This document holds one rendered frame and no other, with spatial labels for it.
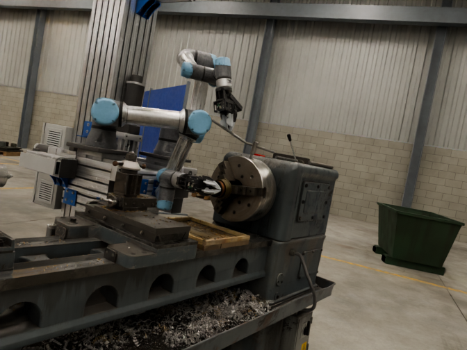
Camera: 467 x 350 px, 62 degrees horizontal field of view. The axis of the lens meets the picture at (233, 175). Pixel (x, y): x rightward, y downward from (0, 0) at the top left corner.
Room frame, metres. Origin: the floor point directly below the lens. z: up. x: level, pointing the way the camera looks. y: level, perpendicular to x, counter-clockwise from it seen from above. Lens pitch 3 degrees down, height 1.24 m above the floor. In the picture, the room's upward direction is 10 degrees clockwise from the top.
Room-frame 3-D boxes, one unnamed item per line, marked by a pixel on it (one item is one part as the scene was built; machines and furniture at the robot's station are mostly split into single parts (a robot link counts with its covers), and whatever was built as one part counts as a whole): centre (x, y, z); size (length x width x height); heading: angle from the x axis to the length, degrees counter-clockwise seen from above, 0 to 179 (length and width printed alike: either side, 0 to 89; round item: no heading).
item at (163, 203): (1.85, 0.31, 0.98); 0.11 x 0.08 x 0.11; 17
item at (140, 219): (1.38, 0.33, 0.95); 0.43 x 0.17 x 0.05; 54
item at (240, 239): (1.64, 0.11, 0.89); 0.36 x 0.30 x 0.04; 54
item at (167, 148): (2.30, 0.42, 1.21); 0.15 x 0.15 x 0.10
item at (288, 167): (2.20, -0.27, 1.06); 0.59 x 0.48 x 0.39; 144
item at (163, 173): (1.84, 0.30, 1.07); 0.11 x 0.08 x 0.09; 53
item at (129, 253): (1.33, 0.35, 0.90); 0.47 x 0.30 x 0.06; 54
